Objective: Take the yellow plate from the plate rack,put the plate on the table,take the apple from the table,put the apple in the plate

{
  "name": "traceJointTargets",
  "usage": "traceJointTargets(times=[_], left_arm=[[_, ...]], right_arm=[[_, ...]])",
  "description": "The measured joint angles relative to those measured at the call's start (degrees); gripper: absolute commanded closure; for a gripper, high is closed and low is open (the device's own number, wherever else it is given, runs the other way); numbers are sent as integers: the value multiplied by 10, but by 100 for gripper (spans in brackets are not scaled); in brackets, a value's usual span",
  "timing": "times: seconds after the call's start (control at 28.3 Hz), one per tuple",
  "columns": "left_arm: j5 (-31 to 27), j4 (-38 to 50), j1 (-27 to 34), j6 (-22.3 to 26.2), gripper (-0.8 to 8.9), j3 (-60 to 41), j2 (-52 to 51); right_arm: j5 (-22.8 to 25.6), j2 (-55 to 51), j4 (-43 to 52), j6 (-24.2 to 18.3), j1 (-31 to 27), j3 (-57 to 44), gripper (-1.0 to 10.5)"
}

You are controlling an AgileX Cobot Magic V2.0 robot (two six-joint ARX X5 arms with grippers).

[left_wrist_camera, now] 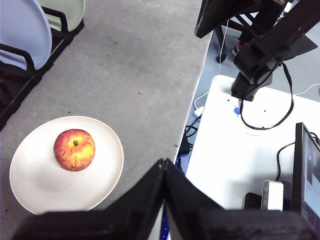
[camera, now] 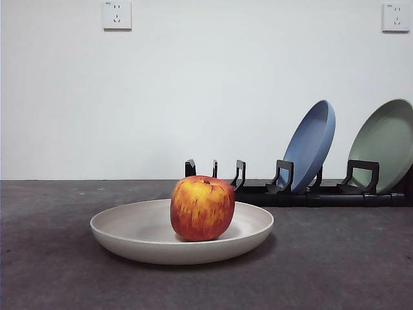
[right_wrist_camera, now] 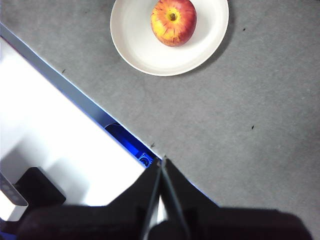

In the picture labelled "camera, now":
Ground white wall socket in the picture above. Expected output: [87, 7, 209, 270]
[381, 3, 413, 33]
[103, 0, 133, 32]

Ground blue round plate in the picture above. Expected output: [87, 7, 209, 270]
[277, 99, 337, 194]

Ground green round plate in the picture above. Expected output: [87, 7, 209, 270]
[347, 98, 413, 195]

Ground red yellow apple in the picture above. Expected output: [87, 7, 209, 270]
[170, 175, 236, 242]

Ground cream yellow round plate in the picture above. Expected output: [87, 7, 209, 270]
[90, 198, 275, 266]

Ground black plate rack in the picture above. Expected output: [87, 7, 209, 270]
[184, 158, 407, 208]

